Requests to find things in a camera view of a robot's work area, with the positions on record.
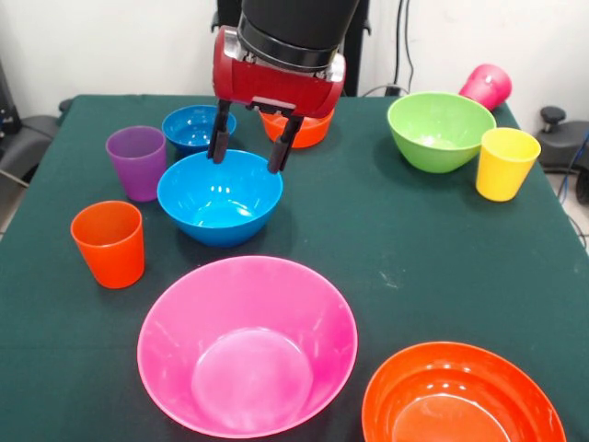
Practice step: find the small orange bowl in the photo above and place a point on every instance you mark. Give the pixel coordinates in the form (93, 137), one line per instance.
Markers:
(313, 131)

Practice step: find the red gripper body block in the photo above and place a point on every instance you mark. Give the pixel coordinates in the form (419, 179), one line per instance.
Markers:
(276, 89)

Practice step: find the large pink bowl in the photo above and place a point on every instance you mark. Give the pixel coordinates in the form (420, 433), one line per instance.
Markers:
(246, 345)

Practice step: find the black pedestal leg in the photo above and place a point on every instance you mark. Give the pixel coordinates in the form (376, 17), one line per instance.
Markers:
(561, 147)
(27, 138)

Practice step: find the light blue bowl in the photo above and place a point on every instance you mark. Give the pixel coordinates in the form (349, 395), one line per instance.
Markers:
(216, 202)

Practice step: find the small dark blue bowl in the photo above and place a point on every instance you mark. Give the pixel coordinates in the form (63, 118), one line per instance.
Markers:
(193, 129)

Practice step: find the yellow cup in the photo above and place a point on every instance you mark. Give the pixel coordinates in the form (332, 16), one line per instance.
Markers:
(504, 170)

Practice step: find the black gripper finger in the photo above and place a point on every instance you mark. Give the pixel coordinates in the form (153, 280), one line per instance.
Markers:
(218, 138)
(283, 147)

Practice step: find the pink cup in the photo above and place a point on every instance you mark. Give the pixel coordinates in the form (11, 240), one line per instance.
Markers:
(488, 87)

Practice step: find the large shallow orange bowl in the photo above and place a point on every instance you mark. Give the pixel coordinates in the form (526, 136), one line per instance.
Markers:
(460, 400)

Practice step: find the dark green table cloth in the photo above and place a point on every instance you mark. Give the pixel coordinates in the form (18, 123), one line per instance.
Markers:
(414, 276)

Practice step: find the purple cup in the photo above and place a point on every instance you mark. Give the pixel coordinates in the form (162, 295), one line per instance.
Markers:
(138, 170)

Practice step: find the green bowl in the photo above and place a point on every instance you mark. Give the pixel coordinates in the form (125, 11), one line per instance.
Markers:
(439, 133)

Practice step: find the orange cup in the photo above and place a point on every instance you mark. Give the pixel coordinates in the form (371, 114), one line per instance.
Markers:
(110, 248)

